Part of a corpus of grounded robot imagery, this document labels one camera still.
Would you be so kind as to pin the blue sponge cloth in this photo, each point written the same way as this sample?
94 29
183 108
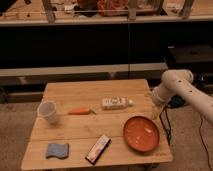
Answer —
60 151

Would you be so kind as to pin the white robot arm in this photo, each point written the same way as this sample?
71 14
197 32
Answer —
179 82

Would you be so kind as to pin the orange object on shelf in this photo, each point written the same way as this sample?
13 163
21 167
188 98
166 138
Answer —
112 7

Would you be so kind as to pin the clear plastic cup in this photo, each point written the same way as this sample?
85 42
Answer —
47 110

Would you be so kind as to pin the black box on shelf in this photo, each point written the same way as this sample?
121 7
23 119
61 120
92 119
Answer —
197 58

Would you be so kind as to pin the translucent gripper tip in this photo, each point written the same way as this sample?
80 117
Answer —
156 111

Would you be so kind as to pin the orange ceramic bowl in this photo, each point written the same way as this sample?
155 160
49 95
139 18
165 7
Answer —
141 134

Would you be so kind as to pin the orange carrot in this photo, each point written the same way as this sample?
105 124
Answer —
81 111

